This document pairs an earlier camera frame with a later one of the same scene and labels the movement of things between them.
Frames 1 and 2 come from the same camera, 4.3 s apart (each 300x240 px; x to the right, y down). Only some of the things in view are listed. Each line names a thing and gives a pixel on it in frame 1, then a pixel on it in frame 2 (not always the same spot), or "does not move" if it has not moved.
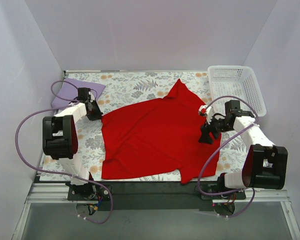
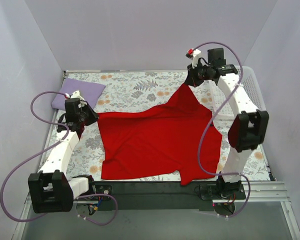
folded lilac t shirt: x=68 y=91 does not move
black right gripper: x=209 y=129 to x=190 y=78
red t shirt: x=160 y=138 does not move
